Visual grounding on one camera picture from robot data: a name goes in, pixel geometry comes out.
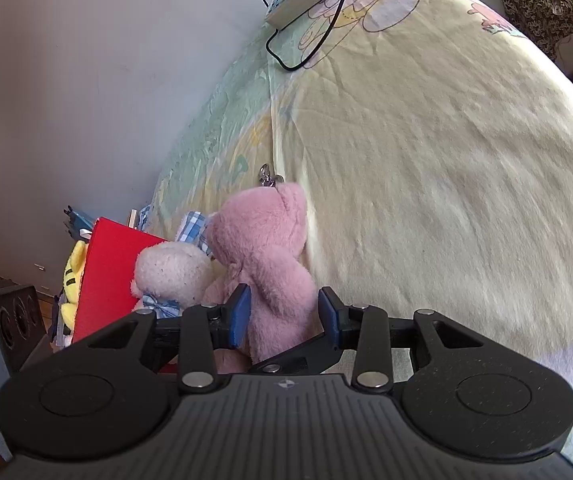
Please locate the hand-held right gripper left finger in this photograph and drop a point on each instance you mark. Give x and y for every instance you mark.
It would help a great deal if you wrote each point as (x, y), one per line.
(239, 317)

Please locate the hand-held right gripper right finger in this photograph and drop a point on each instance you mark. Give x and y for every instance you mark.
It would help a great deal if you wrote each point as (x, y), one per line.
(327, 317)

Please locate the pink plush toy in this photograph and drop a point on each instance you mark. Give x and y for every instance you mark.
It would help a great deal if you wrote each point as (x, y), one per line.
(266, 260)

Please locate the white plush toy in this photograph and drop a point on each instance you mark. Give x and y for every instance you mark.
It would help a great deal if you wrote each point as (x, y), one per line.
(171, 270)

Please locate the yellow plush toy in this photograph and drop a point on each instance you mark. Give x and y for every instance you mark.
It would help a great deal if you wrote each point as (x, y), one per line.
(74, 272)

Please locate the red cardboard box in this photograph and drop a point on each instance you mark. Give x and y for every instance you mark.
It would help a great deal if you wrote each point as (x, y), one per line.
(106, 270)

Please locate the blue plastic bag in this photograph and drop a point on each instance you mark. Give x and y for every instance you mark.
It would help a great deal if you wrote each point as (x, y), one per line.
(76, 221)

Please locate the pale printed bed sheet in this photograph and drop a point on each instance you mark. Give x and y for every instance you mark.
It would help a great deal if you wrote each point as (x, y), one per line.
(441, 160)

